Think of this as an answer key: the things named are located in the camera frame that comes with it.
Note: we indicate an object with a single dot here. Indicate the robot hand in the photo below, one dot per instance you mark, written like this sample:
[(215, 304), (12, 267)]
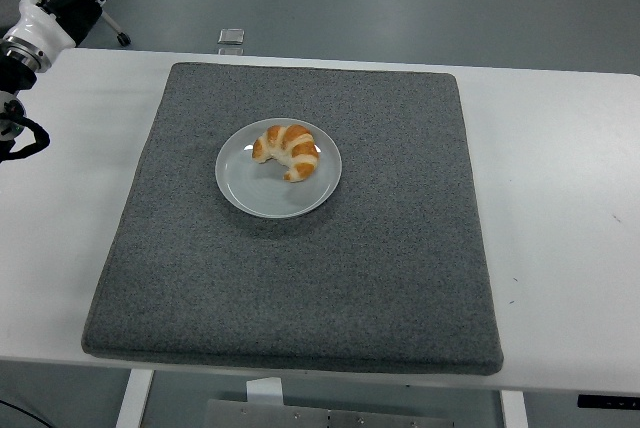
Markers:
[(45, 23)]

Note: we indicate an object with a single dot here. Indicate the croissant bread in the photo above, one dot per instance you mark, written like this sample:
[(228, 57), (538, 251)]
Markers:
[(300, 148)]

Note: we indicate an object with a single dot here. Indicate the white round plate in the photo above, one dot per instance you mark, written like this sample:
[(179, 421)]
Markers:
[(260, 198)]

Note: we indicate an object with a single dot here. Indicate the grey metal plate with screws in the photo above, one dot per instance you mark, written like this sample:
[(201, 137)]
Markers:
[(325, 418)]

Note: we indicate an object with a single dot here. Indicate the silver floor socket cover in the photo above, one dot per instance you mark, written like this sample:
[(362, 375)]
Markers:
[(231, 51), (231, 35)]

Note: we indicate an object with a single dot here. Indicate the grey felt mat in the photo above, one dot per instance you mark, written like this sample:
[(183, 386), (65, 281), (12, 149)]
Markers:
[(325, 273)]

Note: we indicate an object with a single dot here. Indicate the white table leg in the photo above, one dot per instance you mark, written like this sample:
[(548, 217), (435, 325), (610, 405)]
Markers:
[(134, 398), (512, 410)]

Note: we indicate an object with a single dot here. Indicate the black table control panel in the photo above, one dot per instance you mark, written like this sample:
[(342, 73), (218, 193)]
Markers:
[(609, 401)]

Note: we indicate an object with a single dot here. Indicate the white table bracket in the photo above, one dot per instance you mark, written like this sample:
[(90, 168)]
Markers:
[(265, 390)]

